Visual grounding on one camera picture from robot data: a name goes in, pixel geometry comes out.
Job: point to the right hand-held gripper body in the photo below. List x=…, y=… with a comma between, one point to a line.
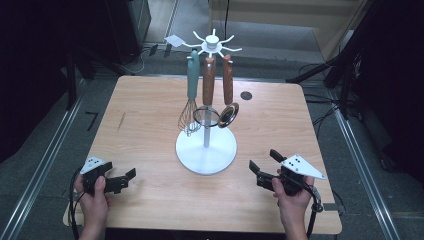
x=301, y=166

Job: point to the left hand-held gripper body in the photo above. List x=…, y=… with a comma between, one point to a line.
x=91, y=166

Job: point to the person's right hand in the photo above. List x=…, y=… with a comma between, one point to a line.
x=293, y=205

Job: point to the white utensil rack stand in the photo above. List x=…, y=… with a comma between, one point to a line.
x=206, y=160

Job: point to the black metal frame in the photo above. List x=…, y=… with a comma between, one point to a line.
x=346, y=66

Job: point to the dark round table grommet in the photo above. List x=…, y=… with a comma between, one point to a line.
x=246, y=95

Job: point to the grey tape patch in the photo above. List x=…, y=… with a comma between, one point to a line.
x=330, y=206

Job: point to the black metal stand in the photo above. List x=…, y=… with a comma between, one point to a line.
x=71, y=83

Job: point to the black angled floor tape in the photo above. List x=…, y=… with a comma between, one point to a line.
x=93, y=120

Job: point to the metal floor rail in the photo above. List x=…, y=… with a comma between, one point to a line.
x=43, y=166
x=363, y=170

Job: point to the person's left hand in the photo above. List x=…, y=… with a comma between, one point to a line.
x=94, y=210

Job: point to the white paper sheet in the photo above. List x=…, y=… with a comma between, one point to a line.
x=174, y=40

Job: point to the black cabinet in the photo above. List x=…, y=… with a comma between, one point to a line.
x=128, y=30

